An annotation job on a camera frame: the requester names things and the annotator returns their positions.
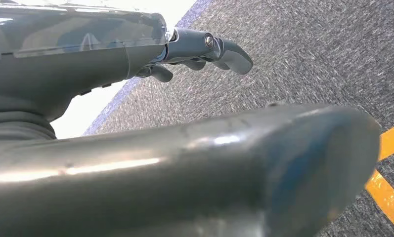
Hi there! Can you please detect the grey robot body shell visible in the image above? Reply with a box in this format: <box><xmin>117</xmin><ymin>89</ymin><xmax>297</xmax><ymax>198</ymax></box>
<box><xmin>0</xmin><ymin>104</ymin><xmax>382</xmax><ymax>237</ymax></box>

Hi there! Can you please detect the yellow floor tape square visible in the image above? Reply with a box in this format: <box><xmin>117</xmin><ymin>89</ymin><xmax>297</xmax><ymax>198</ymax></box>
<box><xmin>364</xmin><ymin>120</ymin><xmax>394</xmax><ymax>236</ymax></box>

